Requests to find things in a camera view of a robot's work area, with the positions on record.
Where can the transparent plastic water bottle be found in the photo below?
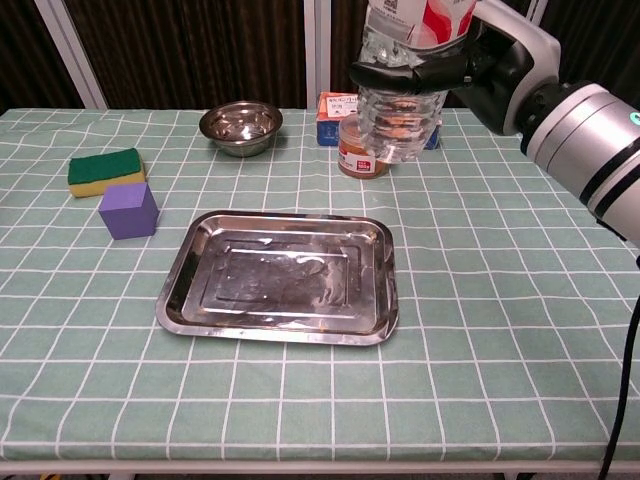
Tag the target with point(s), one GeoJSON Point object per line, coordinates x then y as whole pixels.
{"type": "Point", "coordinates": [405, 80]}

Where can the stainless steel rectangular tray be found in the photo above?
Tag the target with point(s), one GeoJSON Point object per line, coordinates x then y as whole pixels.
{"type": "Point", "coordinates": [280, 277]}

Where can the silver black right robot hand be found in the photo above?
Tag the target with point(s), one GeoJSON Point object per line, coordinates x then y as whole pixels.
{"type": "Point", "coordinates": [480, 60]}

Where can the orange biscuit box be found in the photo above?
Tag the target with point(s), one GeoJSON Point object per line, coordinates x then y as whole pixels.
{"type": "Point", "coordinates": [336, 117]}

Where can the clear jar with brown contents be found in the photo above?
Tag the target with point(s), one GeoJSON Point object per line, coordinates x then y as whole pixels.
{"type": "Point", "coordinates": [356, 152]}

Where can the purple cube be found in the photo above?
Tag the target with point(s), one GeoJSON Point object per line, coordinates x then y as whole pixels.
{"type": "Point", "coordinates": [128, 210]}

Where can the stainless steel round bowl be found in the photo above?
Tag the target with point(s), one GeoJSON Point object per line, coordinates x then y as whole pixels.
{"type": "Point", "coordinates": [241, 126]}

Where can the green checkered tablecloth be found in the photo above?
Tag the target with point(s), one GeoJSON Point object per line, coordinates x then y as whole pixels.
{"type": "Point", "coordinates": [320, 300]}

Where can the green yellow sponge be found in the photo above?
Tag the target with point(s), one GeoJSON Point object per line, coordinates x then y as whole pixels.
{"type": "Point", "coordinates": [106, 171]}

